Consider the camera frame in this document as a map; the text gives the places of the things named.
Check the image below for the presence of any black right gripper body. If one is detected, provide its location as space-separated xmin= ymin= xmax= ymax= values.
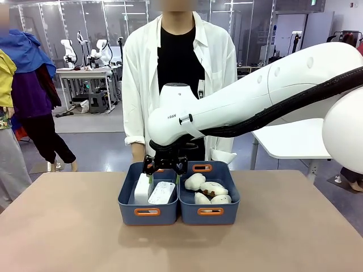
xmin=142 ymin=154 xmax=189 ymax=176

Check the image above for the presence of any white digital clock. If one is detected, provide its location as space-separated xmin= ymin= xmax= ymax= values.
xmin=147 ymin=181 xmax=176 ymax=205
xmin=133 ymin=173 xmax=154 ymax=206

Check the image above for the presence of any white cloud plush toy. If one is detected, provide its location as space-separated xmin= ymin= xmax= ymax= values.
xmin=194 ymin=192 xmax=212 ymax=206
xmin=210 ymin=194 xmax=233 ymax=205
xmin=184 ymin=173 xmax=207 ymax=191
xmin=199 ymin=181 xmax=229 ymax=197

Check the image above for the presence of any person's right hand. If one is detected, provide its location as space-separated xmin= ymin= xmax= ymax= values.
xmin=131 ymin=148 xmax=146 ymax=164

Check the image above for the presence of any grey plastic stool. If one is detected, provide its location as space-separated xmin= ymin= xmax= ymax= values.
xmin=88 ymin=91 xmax=108 ymax=114

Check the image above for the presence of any person in white lab coat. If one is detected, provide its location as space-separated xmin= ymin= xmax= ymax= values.
xmin=121 ymin=10 xmax=238 ymax=164

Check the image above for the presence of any white height-adjustable table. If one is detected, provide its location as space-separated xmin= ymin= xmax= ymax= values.
xmin=250 ymin=118 xmax=333 ymax=182

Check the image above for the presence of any white background work table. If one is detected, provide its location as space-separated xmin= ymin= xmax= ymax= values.
xmin=55 ymin=67 xmax=123 ymax=113

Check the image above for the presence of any wooden shoe rack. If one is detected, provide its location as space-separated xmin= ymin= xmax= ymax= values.
xmin=236 ymin=65 xmax=268 ymax=77

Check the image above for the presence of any person in yellow jacket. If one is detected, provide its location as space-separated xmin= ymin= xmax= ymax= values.
xmin=0 ymin=5 xmax=32 ymax=212

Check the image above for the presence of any slim black white stand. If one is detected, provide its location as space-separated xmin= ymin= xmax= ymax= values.
xmin=77 ymin=30 xmax=90 ymax=68

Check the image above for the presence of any person in blue purple clothes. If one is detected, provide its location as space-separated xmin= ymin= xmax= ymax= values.
xmin=0 ymin=28 xmax=79 ymax=173

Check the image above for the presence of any black pole with orange clamp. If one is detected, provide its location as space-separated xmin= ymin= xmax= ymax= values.
xmin=291 ymin=32 xmax=302 ymax=55

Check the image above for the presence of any clothes rack with dark coats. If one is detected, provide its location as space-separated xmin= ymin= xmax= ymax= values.
xmin=326 ymin=30 xmax=363 ymax=48

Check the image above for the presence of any blue basket with orange handles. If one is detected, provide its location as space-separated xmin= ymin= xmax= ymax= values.
xmin=178 ymin=161 xmax=241 ymax=226
xmin=117 ymin=161 xmax=180 ymax=226

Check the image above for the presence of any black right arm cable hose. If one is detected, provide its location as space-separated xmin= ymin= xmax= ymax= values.
xmin=149 ymin=66 xmax=363 ymax=155

